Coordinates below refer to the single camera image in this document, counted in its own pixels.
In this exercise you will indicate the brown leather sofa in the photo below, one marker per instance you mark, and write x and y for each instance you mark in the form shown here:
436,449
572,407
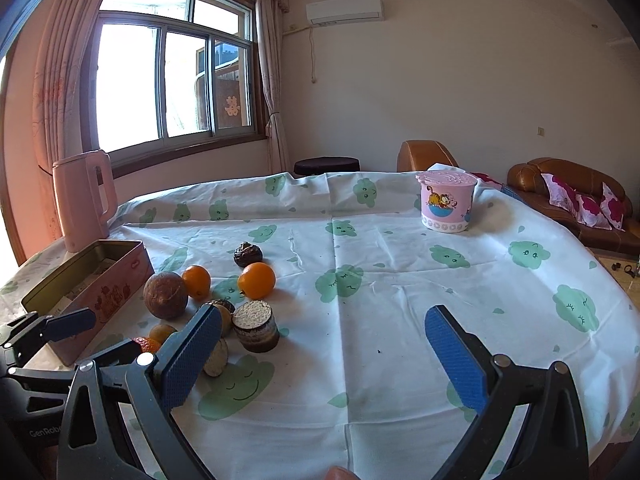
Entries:
527,182

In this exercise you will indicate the brown leather chair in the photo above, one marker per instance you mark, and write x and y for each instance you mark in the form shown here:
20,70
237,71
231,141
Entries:
419,155

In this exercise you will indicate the white air conditioner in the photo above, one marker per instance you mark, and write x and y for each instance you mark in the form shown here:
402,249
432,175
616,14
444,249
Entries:
337,12

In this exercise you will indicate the paper booklet in box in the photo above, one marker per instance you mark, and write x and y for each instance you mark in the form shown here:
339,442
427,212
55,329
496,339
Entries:
77,289

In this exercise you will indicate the brown layered cake roll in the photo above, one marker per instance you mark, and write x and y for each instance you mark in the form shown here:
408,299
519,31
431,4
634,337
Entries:
226,308

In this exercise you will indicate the pink cartoon cup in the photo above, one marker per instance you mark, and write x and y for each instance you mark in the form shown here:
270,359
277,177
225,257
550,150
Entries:
446,199

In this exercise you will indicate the pink floral cushion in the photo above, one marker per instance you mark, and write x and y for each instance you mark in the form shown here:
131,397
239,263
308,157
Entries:
604,214

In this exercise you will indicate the brown round fruit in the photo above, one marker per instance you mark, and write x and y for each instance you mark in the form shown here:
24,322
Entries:
165,296

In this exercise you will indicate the pink electric kettle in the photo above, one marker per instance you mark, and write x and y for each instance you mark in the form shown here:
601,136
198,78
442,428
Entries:
86,198

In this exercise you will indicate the white cloud-print tablecloth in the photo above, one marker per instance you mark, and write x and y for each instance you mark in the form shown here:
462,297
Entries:
353,381

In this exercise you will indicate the pink left curtain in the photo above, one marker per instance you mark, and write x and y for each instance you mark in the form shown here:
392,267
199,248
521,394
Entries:
61,51

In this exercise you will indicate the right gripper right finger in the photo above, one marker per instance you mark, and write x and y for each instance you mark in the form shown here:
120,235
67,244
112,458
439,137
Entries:
552,441

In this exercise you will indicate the pink right curtain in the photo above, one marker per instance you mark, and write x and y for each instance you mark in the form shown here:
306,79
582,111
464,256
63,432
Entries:
269,39

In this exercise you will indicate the small yellowish fruit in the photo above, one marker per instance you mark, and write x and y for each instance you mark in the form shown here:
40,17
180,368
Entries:
160,332

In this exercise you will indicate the small orange behind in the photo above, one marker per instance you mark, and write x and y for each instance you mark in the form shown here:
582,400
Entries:
197,281

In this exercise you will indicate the orange in middle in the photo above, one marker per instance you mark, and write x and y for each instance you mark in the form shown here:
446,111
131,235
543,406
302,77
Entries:
257,281

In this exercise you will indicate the pink metal tin box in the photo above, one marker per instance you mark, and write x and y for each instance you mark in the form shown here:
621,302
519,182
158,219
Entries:
105,296

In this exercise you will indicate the pink curtain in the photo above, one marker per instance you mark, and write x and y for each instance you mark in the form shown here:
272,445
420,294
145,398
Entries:
269,39
61,51

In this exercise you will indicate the window with brown frame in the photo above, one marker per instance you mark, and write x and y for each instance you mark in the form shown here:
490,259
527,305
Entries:
163,79

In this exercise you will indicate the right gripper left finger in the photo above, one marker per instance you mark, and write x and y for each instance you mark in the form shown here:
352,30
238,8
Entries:
94,441

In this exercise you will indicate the large wrinkled orange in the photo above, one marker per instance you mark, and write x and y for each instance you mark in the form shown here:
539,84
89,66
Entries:
147,344

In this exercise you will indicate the round oat-topped cake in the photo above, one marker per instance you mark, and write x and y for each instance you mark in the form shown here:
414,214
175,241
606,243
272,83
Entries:
255,326

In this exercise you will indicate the dark round stool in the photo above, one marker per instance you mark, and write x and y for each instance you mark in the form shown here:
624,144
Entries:
322,165

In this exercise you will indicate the pale speckled fruit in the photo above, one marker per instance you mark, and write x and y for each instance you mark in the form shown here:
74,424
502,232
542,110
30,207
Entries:
218,359

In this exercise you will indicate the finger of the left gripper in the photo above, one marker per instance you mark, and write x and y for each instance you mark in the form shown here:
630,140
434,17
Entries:
112,359
27,334

